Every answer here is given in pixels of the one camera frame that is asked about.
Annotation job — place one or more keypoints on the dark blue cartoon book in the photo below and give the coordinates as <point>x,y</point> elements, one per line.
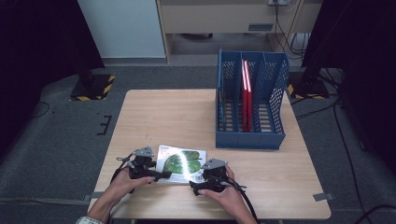
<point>221,109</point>

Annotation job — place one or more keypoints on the beige wooden desk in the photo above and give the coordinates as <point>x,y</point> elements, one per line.
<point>214,18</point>

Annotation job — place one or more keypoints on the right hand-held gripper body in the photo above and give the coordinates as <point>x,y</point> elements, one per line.
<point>214,177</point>

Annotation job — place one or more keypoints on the blue plastic file rack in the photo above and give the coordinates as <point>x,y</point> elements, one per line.
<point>249,140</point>

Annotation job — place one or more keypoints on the person's right hand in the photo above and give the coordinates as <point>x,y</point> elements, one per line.
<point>227,199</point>

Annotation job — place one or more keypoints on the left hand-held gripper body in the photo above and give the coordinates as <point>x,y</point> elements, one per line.
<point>140,165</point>

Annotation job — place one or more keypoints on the white cabinet panel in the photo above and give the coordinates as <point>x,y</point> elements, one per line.
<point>124,28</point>

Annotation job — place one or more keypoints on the red picture book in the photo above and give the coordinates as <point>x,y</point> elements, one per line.
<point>249,105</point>
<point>243,102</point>

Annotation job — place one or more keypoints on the black curtain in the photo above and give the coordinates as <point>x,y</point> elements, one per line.
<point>364,46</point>
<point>37,46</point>

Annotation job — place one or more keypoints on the black striped stand base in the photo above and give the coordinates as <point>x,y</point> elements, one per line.
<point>311,88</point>
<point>93,88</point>

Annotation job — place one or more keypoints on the white power strip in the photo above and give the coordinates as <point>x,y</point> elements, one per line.
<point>278,2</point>

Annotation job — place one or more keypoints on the white green-leaf picture book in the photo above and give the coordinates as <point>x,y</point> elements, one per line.
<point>186,155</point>

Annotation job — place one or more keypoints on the person's left hand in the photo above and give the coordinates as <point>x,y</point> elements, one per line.
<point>121,189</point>

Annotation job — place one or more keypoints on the grey tape piece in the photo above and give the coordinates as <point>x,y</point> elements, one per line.
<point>93,196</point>
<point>322,197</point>

